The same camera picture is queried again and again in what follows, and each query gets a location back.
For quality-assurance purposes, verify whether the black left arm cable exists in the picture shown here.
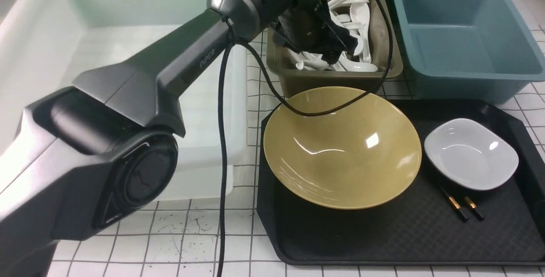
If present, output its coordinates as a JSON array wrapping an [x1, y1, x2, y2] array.
[[216, 0, 394, 277]]

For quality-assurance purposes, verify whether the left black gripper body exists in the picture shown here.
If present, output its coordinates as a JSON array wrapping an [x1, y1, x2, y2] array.
[[272, 0, 358, 64]]

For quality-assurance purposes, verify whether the white spoon right side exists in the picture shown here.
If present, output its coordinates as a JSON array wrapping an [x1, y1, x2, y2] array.
[[349, 3, 372, 63]]

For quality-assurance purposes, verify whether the large white plastic tub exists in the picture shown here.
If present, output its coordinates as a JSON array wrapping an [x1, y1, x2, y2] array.
[[0, 0, 221, 201]]

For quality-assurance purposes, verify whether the white spoon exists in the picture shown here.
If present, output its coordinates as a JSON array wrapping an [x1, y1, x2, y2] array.
[[287, 49, 378, 72], [349, 3, 372, 63]]

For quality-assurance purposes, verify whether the small white square dish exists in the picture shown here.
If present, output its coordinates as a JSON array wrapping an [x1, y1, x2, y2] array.
[[424, 118, 519, 191]]

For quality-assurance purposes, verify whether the blue plastic bin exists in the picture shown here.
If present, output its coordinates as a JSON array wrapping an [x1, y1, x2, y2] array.
[[394, 0, 545, 104]]

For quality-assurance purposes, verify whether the white spoon front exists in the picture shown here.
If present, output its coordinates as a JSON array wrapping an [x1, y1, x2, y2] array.
[[287, 49, 378, 72]]

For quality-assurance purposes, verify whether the yellow noodle bowl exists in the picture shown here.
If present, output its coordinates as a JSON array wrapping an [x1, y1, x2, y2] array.
[[261, 94, 422, 210]]

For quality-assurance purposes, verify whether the black serving tray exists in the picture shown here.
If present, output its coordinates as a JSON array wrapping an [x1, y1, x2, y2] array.
[[257, 100, 544, 266]]

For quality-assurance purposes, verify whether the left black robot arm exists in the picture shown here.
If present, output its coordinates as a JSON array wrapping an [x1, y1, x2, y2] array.
[[1, 0, 356, 277]]

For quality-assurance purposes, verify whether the olive brown spoon bin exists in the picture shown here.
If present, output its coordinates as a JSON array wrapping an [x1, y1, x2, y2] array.
[[266, 0, 403, 98]]

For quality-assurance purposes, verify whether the black chopstick gold band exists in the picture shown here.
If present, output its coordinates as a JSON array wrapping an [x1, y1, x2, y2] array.
[[438, 185, 468, 222], [463, 196, 485, 221]]

